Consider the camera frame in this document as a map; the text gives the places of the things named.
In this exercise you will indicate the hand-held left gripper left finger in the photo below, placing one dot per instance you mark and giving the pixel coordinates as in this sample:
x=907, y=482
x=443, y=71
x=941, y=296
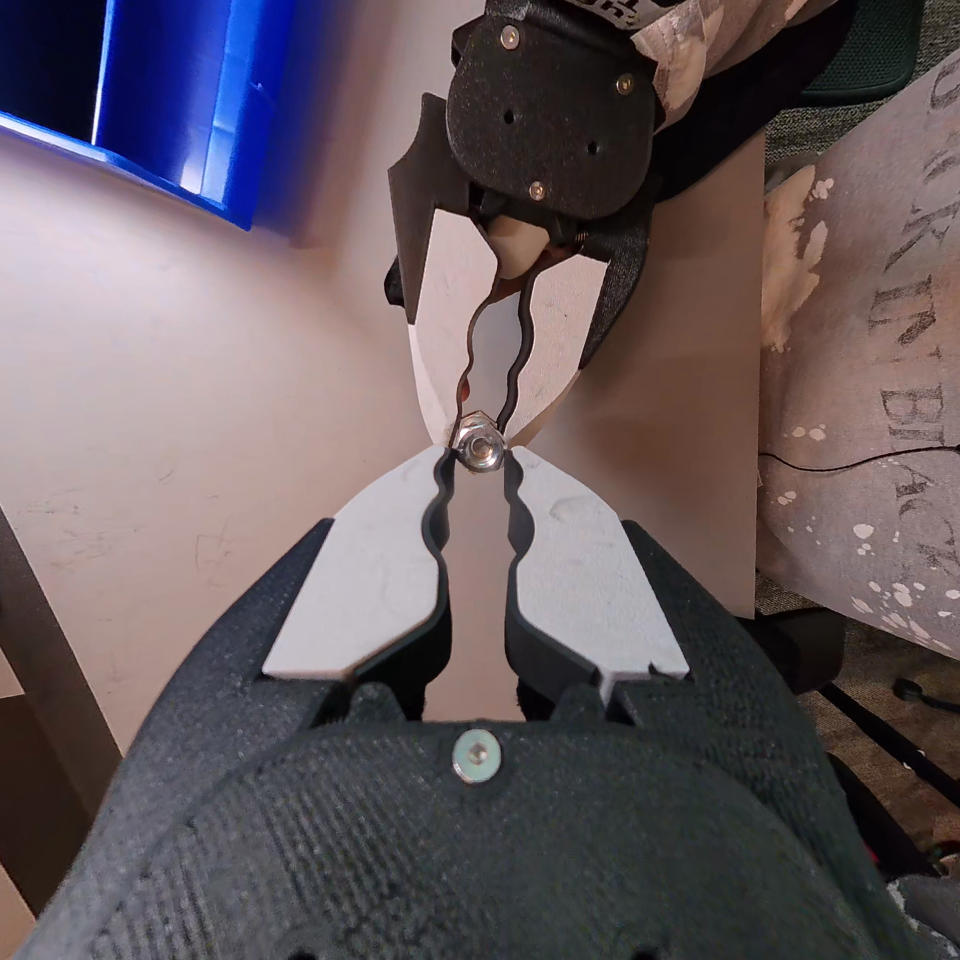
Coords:
x=360, y=585

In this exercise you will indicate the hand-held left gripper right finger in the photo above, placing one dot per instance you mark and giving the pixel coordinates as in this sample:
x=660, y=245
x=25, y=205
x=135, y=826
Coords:
x=592, y=585

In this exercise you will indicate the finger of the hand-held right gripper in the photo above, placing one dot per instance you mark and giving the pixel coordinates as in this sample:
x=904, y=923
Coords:
x=442, y=300
x=562, y=322

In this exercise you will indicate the silver hex nut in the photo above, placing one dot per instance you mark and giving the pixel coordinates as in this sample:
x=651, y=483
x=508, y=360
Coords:
x=466, y=442

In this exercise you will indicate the silver hex bolt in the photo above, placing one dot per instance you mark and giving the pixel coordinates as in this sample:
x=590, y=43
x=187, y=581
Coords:
x=489, y=451

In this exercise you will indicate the blue plastic bin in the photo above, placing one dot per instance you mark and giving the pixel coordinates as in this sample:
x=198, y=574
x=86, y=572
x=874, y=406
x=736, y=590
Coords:
x=187, y=112

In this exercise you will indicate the person's right forearm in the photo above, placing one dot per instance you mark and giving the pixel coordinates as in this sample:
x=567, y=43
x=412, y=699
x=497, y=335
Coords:
x=697, y=52

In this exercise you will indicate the person's right hand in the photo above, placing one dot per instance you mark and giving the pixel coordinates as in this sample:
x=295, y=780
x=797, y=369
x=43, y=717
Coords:
x=517, y=251

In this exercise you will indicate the person's grey splattered hoodie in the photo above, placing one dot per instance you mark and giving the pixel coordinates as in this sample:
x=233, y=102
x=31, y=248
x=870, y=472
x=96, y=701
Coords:
x=862, y=375

